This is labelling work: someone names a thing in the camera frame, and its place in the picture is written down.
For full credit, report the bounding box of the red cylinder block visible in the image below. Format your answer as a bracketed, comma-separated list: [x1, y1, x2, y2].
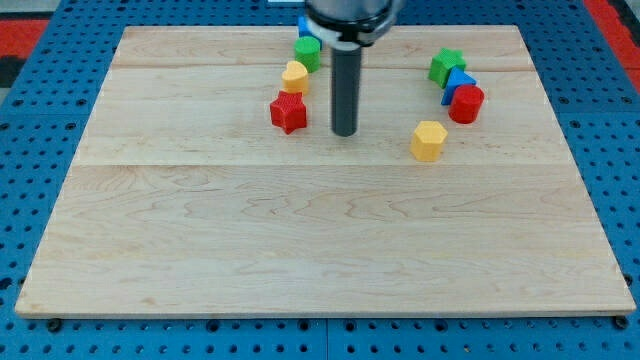
[448, 84, 485, 124]

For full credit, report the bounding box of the light wooden board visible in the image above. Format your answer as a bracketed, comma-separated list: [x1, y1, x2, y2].
[15, 25, 636, 319]

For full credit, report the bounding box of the yellow hexagon block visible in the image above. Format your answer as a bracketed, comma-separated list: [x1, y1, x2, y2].
[410, 121, 448, 162]

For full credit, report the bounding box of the red star block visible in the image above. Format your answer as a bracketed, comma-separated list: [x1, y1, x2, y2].
[269, 91, 307, 134]

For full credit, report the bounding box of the green cylinder block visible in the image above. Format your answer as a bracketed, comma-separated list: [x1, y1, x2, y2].
[294, 36, 321, 73]

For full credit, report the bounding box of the yellow heart block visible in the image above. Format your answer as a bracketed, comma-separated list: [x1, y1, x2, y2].
[281, 60, 309, 95]

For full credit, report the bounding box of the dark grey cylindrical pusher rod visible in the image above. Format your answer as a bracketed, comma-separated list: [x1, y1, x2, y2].
[331, 48, 362, 137]

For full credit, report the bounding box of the blue triangle block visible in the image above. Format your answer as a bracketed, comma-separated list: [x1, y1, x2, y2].
[441, 67, 477, 106]

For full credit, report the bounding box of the blue cube block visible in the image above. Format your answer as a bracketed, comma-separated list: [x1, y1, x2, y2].
[297, 15, 323, 48]

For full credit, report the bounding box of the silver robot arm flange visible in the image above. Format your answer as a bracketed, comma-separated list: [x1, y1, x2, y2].
[304, 0, 405, 51]

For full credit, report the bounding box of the green star block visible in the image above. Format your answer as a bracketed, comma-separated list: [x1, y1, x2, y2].
[428, 47, 466, 89]

